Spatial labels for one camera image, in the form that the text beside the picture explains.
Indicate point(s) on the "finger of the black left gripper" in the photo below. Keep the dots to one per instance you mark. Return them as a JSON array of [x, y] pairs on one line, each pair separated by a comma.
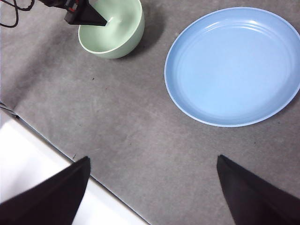
[[91, 17]]

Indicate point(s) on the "white base panel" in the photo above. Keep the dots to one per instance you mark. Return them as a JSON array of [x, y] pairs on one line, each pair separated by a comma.
[[23, 152]]

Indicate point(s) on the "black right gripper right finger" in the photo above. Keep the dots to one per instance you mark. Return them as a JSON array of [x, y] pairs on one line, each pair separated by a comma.
[[253, 199]]

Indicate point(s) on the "blue plate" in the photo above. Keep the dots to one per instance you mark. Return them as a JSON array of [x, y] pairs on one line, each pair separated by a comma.
[[229, 70]]

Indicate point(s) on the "green ribbed bowl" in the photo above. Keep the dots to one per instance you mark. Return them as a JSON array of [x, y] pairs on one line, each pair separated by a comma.
[[117, 42]]

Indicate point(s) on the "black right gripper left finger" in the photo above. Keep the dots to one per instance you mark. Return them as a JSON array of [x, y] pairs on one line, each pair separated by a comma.
[[51, 199]]

